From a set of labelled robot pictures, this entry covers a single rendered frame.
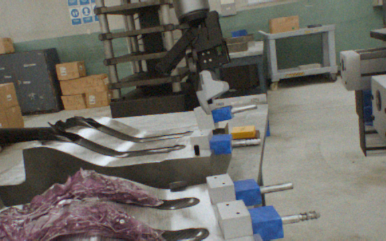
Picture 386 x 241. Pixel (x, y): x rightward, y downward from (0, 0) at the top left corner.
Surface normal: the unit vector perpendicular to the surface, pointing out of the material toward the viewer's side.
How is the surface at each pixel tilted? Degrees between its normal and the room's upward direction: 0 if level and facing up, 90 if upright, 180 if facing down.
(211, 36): 82
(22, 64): 90
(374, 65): 90
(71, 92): 81
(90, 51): 90
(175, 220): 1
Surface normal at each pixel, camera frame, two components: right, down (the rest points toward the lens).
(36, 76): -0.15, 0.23
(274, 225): 0.09, 0.21
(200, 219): -0.14, -0.97
